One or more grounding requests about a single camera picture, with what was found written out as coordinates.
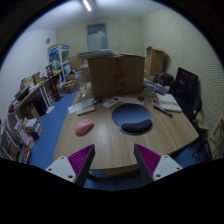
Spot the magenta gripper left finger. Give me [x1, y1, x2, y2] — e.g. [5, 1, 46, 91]
[46, 144, 95, 187]

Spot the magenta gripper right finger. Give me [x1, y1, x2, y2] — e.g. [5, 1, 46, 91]
[134, 144, 182, 181]

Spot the pink computer mouse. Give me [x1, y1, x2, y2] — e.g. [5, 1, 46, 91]
[75, 119, 94, 135]

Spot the blue mouse pad wrist rest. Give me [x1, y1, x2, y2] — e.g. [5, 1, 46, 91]
[112, 103, 154, 135]

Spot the black pen marker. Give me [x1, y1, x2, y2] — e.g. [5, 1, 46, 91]
[153, 105, 173, 118]

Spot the white keyboard-like remote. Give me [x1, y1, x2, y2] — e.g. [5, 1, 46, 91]
[77, 106, 95, 116]

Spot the white paper sheet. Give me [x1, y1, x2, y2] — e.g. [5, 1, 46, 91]
[68, 98, 94, 114]

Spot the white open notebook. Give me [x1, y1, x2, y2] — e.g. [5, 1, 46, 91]
[156, 94, 182, 112]

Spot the wooden shelf desk left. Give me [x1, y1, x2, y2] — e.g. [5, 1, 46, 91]
[0, 71, 60, 163]

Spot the small black object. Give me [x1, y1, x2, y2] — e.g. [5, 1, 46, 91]
[92, 98, 102, 105]

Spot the white remote control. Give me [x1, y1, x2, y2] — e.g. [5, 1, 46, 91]
[103, 97, 119, 109]

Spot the blue folder on table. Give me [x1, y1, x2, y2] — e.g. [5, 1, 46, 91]
[144, 81, 168, 95]

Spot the wicker basket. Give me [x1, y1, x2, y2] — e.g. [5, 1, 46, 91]
[62, 80, 77, 94]

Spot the black office chair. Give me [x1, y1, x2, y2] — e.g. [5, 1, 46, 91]
[186, 96, 224, 164]

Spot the clear glass jar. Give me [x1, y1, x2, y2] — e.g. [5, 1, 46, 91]
[75, 71, 88, 97]

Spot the large brown cardboard box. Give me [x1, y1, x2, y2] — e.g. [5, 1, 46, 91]
[88, 55, 145, 98]

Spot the tall cardboard box background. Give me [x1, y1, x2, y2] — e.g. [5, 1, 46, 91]
[146, 46, 165, 76]

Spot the blue white display cabinet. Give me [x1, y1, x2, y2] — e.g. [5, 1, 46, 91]
[48, 44, 71, 83]

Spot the stack of papers on box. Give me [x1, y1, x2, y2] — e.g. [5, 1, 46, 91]
[77, 49, 114, 59]

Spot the door with window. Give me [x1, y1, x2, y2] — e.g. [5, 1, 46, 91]
[87, 23, 108, 51]

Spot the ceiling light strip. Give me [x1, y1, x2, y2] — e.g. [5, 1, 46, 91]
[83, 0, 92, 12]

